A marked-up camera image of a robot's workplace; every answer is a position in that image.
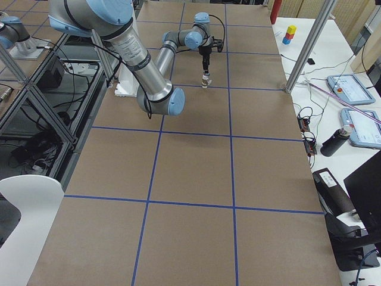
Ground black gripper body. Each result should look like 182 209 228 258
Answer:
198 46 212 61

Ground small black square object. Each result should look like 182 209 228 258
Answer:
307 58 315 65

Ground upper blue teach pendant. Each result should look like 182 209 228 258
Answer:
327 74 376 105

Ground white PPR pipe fitting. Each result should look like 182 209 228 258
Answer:
201 75 212 89

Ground aluminium frame rack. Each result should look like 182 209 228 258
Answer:
1 27 114 182

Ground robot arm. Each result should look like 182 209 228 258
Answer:
1 14 49 60

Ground white column pedestal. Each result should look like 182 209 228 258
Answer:
115 63 139 98

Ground upper small circuit board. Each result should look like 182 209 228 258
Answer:
297 117 310 132

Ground blue teach pendant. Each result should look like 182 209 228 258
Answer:
341 108 380 149
327 74 376 105

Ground lower blue teach pendant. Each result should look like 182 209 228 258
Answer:
341 108 380 149

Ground red fire extinguisher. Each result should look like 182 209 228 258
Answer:
270 0 283 24

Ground white curved panel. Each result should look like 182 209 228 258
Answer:
1 175 64 285

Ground aluminium frame post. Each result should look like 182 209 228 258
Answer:
285 0 337 94

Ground black water bottle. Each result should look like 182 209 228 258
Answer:
320 124 354 157

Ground black monitor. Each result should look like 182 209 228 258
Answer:
344 152 380 232

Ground black box white label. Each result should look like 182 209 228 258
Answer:
313 168 355 216

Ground lower small circuit board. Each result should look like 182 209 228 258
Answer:
304 139 317 157

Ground small circuit board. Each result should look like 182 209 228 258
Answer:
297 117 310 132
304 139 317 157

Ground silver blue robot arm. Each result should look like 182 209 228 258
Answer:
49 1 212 116

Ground stacked coloured blocks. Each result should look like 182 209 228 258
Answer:
282 25 297 45

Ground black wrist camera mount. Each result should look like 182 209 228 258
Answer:
211 37 224 53

